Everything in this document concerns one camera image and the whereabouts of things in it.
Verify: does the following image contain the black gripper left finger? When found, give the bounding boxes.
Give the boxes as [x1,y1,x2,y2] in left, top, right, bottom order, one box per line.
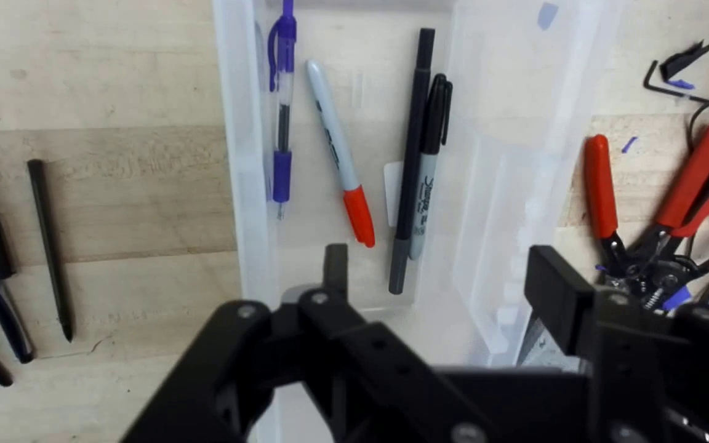
[323,243,346,296]

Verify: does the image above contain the black marker pen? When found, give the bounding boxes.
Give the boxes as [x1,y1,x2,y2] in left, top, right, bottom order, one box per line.
[27,157,75,343]

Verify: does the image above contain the red handled cutters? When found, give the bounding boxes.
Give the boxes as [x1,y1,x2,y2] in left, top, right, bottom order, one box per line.
[632,126,709,282]

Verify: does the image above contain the clear plastic container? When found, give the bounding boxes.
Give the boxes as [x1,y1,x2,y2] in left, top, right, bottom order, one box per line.
[211,0,619,367]

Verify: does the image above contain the red handled pliers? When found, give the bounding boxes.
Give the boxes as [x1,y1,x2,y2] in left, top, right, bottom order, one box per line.
[583,134,624,275]

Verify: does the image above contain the red capped grey marker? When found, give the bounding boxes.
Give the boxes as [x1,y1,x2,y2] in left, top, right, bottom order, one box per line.
[306,61,377,249]

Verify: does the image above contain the blue clicker pen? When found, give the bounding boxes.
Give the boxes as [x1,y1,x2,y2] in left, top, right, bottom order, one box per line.
[267,0,297,209]

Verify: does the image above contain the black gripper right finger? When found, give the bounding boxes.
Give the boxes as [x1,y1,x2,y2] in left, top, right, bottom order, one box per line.
[525,247,595,354]

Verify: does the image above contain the black capped sharpie marker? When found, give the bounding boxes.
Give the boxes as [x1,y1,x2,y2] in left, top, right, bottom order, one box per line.
[410,73,452,258]

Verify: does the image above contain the black hex key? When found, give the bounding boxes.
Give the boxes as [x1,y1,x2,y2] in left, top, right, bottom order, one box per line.
[642,60,709,106]

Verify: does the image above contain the black thin pen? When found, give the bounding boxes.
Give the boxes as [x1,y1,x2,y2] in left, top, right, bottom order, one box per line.
[389,26,435,296]

